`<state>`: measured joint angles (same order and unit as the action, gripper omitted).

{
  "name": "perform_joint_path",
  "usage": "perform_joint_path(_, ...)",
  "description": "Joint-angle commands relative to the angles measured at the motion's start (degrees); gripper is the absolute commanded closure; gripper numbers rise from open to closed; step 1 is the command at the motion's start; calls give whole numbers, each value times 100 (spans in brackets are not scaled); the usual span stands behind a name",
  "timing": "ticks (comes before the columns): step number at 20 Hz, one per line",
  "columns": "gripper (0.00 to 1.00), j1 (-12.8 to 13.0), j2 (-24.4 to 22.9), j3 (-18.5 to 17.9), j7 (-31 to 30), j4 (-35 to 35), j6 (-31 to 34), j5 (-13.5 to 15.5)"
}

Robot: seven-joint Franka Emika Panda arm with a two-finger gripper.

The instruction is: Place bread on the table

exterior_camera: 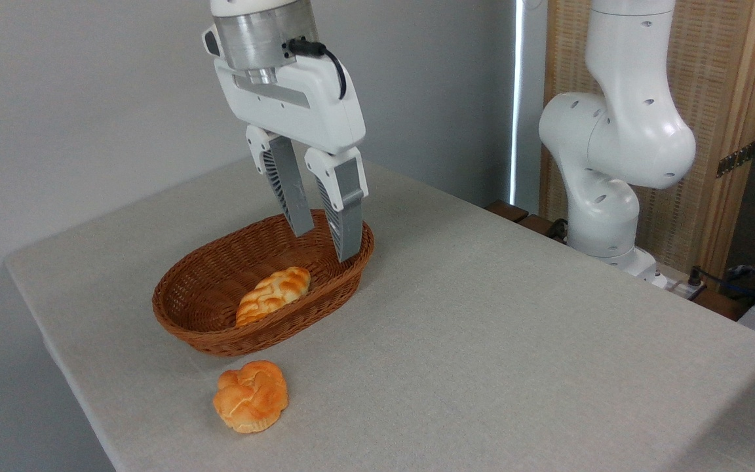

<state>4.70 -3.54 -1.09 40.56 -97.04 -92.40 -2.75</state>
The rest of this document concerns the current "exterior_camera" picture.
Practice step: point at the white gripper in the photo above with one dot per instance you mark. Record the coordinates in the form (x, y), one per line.
(292, 105)

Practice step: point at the round orange bread roll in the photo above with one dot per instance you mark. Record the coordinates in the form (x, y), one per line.
(251, 396)

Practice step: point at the long braided bread loaf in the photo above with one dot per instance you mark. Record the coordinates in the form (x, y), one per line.
(274, 294)

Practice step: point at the brown oval wicker basket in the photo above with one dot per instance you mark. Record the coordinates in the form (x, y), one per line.
(220, 275)

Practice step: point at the grey tablecloth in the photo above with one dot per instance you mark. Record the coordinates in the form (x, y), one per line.
(482, 328)

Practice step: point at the bright vertical light strip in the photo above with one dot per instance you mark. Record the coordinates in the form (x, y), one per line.
(516, 98)

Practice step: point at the metal screen hinge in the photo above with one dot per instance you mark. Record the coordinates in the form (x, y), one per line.
(736, 159)

